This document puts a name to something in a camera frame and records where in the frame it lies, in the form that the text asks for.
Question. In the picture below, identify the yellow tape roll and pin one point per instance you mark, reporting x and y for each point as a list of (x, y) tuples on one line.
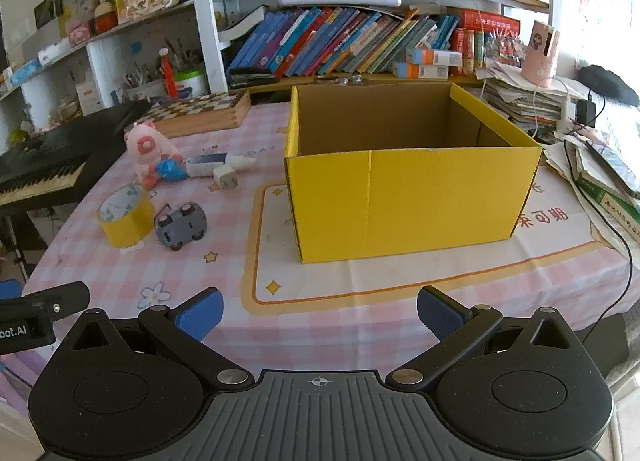
[(127, 226)]

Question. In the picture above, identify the white mat with orange border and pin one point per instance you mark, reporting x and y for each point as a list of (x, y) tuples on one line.
[(380, 281)]

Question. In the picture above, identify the pile of books and papers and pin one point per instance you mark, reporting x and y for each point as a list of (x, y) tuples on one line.
[(600, 161)]

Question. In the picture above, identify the grey toy car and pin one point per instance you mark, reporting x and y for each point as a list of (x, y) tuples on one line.
[(177, 228)]

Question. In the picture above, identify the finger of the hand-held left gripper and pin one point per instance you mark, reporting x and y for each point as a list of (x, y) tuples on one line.
[(9, 289), (65, 298)]

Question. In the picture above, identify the green book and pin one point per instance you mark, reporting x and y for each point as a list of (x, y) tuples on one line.
[(610, 208)]

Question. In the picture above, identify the pink tabletop device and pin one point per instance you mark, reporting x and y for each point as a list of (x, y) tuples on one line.
[(540, 53)]

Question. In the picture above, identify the white squeeze tube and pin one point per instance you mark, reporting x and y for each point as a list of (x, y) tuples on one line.
[(205, 164)]

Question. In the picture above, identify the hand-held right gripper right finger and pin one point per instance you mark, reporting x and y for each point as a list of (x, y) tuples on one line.
[(440, 313)]

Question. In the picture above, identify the red bottle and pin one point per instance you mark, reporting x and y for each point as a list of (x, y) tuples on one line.
[(169, 73)]

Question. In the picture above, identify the red round jar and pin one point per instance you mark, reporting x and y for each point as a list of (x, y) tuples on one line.
[(106, 18)]

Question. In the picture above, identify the stack of loose papers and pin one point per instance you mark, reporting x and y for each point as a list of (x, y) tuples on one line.
[(520, 98)]

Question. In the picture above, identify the pink checked cloth desktop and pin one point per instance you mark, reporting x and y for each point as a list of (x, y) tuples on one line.
[(125, 271)]

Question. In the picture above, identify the wooden chessboard box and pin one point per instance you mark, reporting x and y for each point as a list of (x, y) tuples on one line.
[(200, 108)]

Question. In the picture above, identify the white charger plug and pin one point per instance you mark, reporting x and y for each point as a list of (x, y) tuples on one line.
[(225, 178)]

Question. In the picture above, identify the green lidded white jar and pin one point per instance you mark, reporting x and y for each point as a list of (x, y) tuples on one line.
[(192, 83)]

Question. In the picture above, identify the white tissue pack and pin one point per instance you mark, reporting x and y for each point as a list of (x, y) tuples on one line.
[(56, 52)]

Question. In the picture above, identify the small pink box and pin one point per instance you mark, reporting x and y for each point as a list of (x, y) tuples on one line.
[(77, 33)]

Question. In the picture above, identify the pink plush toy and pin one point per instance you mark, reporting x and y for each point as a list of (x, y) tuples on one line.
[(145, 146)]

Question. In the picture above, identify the red thick book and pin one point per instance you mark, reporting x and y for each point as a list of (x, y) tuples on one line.
[(487, 23)]

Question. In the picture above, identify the row of colourful books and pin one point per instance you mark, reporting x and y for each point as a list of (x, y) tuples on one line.
[(325, 41)]

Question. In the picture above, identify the black power adapter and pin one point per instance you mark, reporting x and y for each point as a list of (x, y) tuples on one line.
[(585, 111)]

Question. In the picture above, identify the orange white small box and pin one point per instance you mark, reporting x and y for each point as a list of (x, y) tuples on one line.
[(420, 71), (435, 57)]

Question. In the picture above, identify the black electronic keyboard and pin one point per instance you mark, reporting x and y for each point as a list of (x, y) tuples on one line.
[(50, 151)]

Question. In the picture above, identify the black keyboard stand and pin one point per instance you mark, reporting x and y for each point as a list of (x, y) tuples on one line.
[(15, 236)]

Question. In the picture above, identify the white bookshelf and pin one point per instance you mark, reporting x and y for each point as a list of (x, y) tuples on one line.
[(207, 31)]

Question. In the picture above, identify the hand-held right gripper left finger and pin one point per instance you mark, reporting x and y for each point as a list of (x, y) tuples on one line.
[(200, 316)]

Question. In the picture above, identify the white box with red label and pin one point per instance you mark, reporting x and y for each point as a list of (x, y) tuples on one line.
[(87, 98)]

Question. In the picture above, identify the white pen holder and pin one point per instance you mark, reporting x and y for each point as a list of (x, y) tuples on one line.
[(145, 88)]

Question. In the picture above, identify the black cloth pouch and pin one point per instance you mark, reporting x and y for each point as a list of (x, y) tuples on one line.
[(610, 83)]

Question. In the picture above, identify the yellow cardboard box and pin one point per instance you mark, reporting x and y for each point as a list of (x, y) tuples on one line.
[(400, 201)]

